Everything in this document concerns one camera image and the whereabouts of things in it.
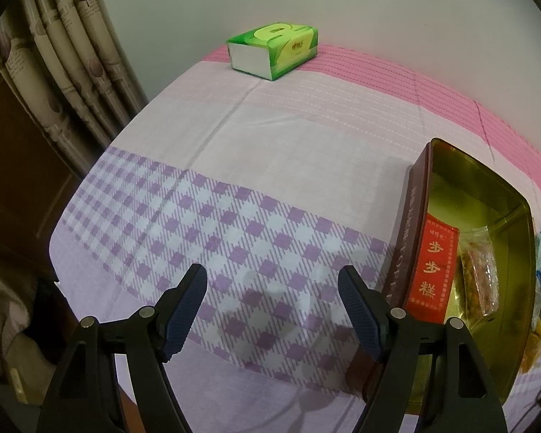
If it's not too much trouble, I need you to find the green tissue box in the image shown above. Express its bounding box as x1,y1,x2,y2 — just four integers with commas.
226,22,320,82

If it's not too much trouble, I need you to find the red snack packet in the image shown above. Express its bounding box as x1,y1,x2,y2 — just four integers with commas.
406,214,461,325

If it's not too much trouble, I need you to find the yellow snack packet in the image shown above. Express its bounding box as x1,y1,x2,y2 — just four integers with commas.
520,289,541,371

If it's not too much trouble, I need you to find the beige cloth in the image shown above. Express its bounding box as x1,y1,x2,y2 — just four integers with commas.
0,262,73,407

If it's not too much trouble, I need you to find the clear wrapped orange snack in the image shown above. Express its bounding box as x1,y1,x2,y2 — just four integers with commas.
457,226,501,321

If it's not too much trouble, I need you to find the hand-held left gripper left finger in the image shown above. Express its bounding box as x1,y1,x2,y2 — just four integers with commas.
36,262,208,433

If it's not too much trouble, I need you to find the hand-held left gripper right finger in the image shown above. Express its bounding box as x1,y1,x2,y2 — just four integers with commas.
337,265,508,433

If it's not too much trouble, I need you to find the beige patterned curtain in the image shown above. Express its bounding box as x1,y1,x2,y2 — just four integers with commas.
0,0,149,176

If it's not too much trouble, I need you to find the brown wooden cabinet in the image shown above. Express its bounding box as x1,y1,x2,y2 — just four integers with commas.
0,49,91,280

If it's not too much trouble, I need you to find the brown tin box gold inside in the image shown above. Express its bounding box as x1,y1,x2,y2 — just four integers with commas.
345,137,536,416

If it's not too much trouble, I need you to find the pink purple checked cloth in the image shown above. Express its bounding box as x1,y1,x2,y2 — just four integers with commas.
49,44,541,433

